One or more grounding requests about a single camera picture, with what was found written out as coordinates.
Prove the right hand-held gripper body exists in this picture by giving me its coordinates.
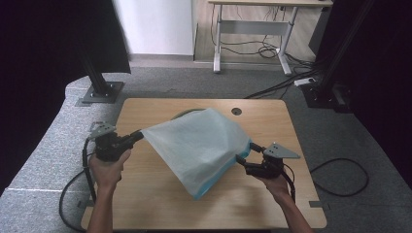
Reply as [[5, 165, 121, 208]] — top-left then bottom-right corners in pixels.
[[245, 142, 300, 180]]

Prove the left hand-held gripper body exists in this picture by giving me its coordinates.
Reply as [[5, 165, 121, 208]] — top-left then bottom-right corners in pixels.
[[86, 121, 132, 163]]

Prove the white plastic bag blue band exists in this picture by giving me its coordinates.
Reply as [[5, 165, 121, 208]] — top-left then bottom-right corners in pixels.
[[141, 107, 254, 201]]

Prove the person's right hand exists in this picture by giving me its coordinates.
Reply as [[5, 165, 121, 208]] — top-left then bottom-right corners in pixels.
[[258, 173, 292, 206]]

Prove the person's left hand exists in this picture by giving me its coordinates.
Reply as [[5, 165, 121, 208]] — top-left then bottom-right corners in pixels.
[[88, 149, 132, 192]]

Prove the black metal stand grey base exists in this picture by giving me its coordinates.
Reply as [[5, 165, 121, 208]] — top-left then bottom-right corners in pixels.
[[76, 42, 125, 105]]

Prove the grey tape piece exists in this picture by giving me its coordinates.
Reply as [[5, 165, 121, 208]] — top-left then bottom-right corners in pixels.
[[309, 200, 330, 210]]

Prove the white power strip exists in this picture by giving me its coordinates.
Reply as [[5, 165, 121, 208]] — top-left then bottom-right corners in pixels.
[[293, 77, 317, 87]]

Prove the black curtain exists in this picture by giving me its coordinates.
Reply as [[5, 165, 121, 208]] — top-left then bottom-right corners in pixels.
[[0, 0, 132, 197], [307, 0, 412, 181]]

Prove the white desk with metal legs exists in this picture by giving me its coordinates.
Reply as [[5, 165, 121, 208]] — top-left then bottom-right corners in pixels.
[[207, 0, 334, 77]]

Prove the left hand-held gripper black cable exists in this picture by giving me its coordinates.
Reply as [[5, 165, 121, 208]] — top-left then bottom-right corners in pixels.
[[58, 138, 99, 233]]

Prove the hand-held gripper black cable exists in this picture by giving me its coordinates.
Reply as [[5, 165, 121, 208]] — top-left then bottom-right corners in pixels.
[[281, 168, 297, 204], [58, 138, 99, 233]]

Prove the right hand-held gripper black cable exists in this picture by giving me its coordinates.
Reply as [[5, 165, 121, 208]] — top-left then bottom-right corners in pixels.
[[281, 168, 297, 204]]

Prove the bundle of black floor cables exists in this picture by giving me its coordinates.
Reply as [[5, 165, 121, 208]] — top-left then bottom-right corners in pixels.
[[210, 4, 326, 100]]

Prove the black cable loop on floor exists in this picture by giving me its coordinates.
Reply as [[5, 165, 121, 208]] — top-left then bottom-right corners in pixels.
[[309, 157, 370, 198]]

